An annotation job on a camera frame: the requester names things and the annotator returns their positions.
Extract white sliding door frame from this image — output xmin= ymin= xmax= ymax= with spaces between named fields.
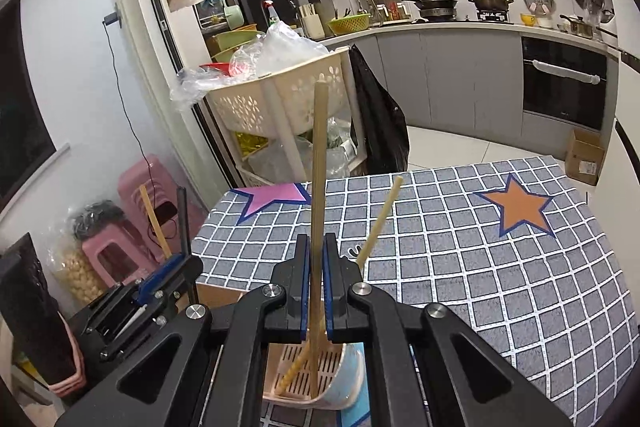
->
xmin=102 ymin=0 xmax=241 ymax=188

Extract cardboard box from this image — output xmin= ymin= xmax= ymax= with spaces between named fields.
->
xmin=565 ymin=128 xmax=606 ymax=186

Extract black chopstick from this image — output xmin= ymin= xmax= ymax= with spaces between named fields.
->
xmin=176 ymin=187 xmax=194 ymax=259

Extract spray bottle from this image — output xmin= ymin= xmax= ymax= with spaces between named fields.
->
xmin=262 ymin=0 xmax=283 ymax=28

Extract white refrigerator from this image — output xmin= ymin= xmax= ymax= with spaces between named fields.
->
xmin=595 ymin=42 xmax=640 ymax=268

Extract grey checked tablecloth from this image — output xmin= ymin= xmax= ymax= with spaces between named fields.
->
xmin=192 ymin=155 xmax=628 ymax=427

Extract black hanging cloth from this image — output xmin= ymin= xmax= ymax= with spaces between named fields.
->
xmin=348 ymin=44 xmax=411 ymax=175

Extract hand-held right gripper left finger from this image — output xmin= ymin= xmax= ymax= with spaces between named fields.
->
xmin=55 ymin=234 xmax=312 ymax=427

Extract pink plastic stool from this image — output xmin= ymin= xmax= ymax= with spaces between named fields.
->
xmin=81 ymin=222 xmax=166 ymax=288

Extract stack of pink stools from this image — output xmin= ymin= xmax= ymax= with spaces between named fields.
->
xmin=117 ymin=155 xmax=206 ymax=253

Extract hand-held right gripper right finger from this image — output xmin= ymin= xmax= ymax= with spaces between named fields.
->
xmin=323 ymin=234 xmax=573 ymax=427

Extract pink star sticker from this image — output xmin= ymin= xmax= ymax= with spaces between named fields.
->
xmin=231 ymin=182 xmax=313 ymax=225

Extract cream knife block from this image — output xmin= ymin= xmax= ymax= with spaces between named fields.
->
xmin=299 ymin=4 xmax=326 ymax=40

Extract green plastic basin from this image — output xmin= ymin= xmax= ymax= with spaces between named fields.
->
xmin=210 ymin=24 xmax=266 ymax=62

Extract black bundle in plastic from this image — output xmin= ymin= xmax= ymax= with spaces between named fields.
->
xmin=71 ymin=201 xmax=126 ymax=240

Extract cream perforated basket rack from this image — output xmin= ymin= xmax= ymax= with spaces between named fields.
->
xmin=205 ymin=48 xmax=368 ymax=188

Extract white slotted utensil holder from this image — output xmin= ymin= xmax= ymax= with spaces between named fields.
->
xmin=262 ymin=341 xmax=369 ymax=414

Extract heap of clear plastic bags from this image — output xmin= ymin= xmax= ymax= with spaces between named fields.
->
xmin=170 ymin=22 xmax=331 ymax=110

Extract wooden utensil box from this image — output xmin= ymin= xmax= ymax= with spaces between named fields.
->
xmin=197 ymin=283 xmax=248 ymax=309

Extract ribbed pale wooden chopstick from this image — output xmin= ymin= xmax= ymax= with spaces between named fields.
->
xmin=272 ymin=176 xmax=405 ymax=400

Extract yellow oil bottle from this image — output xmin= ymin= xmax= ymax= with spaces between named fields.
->
xmin=235 ymin=132 xmax=273 ymax=158

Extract small steel pot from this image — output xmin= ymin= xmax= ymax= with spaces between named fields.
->
xmin=560 ymin=14 xmax=601 ymax=40

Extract dark window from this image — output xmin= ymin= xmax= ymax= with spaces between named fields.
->
xmin=0 ymin=0 xmax=57 ymax=208

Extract grey kitchen cabinets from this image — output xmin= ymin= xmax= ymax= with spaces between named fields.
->
xmin=320 ymin=29 xmax=526 ymax=142

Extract dark cooking pot with lid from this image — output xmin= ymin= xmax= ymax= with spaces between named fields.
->
xmin=468 ymin=0 xmax=515 ymax=20

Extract orange star sticker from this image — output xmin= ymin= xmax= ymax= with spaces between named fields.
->
xmin=474 ymin=173 xmax=557 ymax=239

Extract black built-in oven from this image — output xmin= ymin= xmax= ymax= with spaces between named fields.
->
xmin=520 ymin=36 xmax=608 ymax=130

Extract clear bag of snacks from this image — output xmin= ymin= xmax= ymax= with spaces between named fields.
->
xmin=47 ymin=234 xmax=108 ymax=306

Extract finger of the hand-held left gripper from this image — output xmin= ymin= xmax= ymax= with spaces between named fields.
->
xmin=167 ymin=257 xmax=205 ymax=308
xmin=138 ymin=253 xmax=191 ymax=302

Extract green colander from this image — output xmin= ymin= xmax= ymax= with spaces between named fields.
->
xmin=327 ymin=13 xmax=373 ymax=35

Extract black wok with lid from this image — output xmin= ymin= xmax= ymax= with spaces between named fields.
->
xmin=401 ymin=0 xmax=458 ymax=18

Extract black power cable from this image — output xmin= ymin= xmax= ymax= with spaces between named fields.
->
xmin=102 ymin=22 xmax=178 ymax=253

